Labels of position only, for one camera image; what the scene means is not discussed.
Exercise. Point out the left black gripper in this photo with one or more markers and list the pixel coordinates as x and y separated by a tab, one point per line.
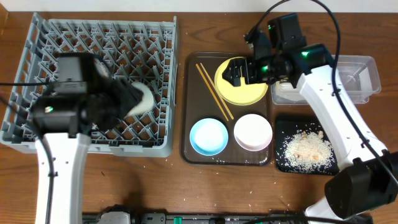
123	99

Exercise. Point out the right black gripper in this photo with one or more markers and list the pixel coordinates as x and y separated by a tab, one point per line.
236	65

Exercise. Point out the yellow plastic plate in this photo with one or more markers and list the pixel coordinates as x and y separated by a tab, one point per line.
242	95

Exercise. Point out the white paper cup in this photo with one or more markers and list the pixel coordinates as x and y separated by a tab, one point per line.
147	102

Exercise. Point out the white napkin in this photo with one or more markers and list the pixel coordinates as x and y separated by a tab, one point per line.
285	90

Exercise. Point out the white bowl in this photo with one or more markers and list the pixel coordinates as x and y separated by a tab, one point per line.
253	132

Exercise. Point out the rice and food scraps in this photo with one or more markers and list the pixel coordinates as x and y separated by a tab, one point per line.
308	152

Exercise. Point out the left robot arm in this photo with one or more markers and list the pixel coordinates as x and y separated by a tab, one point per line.
63	123

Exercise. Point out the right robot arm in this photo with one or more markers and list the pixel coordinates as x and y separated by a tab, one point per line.
368	172

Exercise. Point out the grey plastic dishwasher rack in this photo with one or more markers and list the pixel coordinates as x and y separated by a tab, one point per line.
134	50

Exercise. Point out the black waste tray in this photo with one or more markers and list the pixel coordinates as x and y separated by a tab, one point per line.
286	127

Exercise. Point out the clear plastic waste bin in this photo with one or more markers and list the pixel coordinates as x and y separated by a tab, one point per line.
359	76

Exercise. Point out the right wooden chopstick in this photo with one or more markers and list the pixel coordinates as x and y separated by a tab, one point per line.
219	96

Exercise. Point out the wooden chopstick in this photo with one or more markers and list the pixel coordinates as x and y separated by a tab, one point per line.
219	96
211	91

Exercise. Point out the left wooden chopstick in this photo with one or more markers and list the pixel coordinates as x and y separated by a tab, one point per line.
211	91

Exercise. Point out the dark brown serving tray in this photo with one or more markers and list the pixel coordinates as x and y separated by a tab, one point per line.
200	104

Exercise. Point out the light blue bowl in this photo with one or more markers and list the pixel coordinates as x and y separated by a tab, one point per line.
208	137

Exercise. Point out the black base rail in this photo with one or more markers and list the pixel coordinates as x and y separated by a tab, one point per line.
124	214

